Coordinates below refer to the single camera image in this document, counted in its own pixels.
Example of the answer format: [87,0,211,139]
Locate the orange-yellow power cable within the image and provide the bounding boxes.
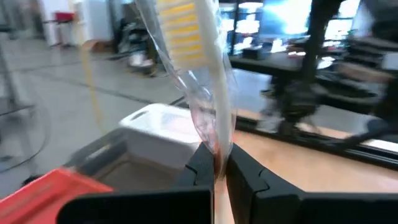
[79,46,105,134]

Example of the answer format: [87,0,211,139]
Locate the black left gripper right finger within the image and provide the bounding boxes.
[226,143,398,224]

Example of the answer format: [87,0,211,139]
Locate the brown cardboard box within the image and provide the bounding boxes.
[81,39,113,54]

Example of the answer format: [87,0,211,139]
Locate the orange plastic basket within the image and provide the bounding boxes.
[0,167,114,224]

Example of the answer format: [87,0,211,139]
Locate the white perforated plastic basket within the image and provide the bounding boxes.
[119,103,203,170]

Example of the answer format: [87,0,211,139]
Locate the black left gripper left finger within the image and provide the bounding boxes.
[57,141,216,224]

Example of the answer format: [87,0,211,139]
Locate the grey plastic bin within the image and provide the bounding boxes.
[63,128,189,192]

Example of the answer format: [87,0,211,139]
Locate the orange white toothbrush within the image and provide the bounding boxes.
[134,0,239,183]

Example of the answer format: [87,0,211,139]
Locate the red box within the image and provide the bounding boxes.
[54,11,76,24]

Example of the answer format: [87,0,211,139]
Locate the black workbench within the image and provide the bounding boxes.
[229,37,398,116]

